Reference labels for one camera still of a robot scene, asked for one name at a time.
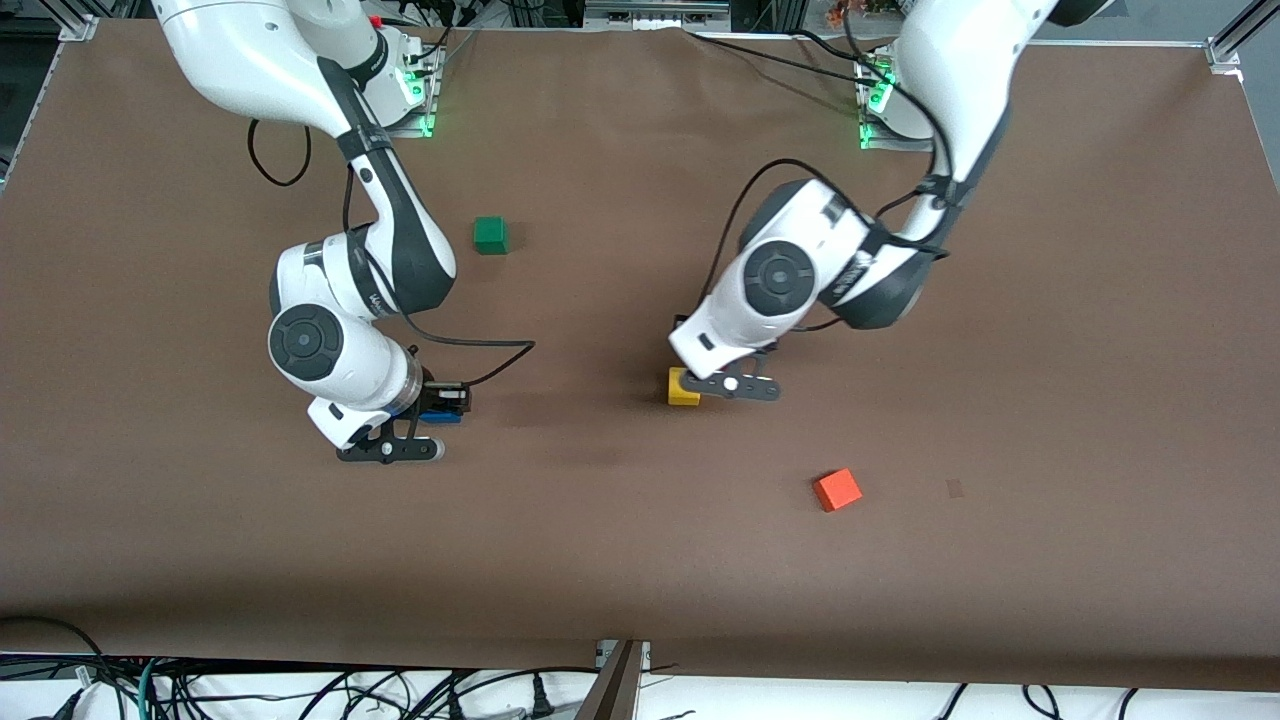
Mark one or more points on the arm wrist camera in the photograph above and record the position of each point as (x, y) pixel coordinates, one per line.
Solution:
(390, 450)
(732, 386)

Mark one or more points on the metal table edge bracket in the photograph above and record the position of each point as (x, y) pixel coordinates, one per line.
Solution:
(608, 652)

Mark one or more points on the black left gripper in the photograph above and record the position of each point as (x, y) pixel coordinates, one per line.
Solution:
(769, 346)

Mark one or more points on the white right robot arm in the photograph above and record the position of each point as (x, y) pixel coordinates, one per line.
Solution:
(300, 60)

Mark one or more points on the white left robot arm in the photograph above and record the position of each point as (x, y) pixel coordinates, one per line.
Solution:
(960, 60)

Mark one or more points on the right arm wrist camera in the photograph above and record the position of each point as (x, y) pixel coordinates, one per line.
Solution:
(390, 450)

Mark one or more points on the orange wooden block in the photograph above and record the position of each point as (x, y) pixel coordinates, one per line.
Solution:
(837, 490)

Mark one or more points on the black power plug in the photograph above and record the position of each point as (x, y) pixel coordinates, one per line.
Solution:
(541, 697)

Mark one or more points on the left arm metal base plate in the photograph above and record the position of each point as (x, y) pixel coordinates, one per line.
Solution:
(872, 125)

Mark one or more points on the green wooden block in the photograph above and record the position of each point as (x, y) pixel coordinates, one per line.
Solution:
(490, 235)

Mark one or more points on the yellow wooden block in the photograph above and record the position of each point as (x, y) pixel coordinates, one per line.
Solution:
(680, 392)

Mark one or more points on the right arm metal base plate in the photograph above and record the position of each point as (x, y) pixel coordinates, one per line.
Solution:
(425, 100)

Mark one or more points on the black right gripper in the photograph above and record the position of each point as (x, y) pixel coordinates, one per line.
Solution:
(436, 396)

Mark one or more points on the brown paper table cover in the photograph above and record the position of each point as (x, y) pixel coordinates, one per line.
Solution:
(640, 560)

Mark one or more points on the grey metal device box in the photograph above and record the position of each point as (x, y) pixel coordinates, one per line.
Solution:
(655, 12)

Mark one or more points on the dark diagonal support beam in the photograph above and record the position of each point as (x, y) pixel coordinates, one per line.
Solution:
(612, 690)

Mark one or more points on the blue wooden block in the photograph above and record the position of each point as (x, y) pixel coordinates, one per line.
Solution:
(440, 418)

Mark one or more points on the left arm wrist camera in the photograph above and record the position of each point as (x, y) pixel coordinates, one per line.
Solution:
(732, 386)

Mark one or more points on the aluminium corner bracket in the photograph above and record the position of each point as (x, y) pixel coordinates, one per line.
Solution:
(78, 27)
(1222, 52)

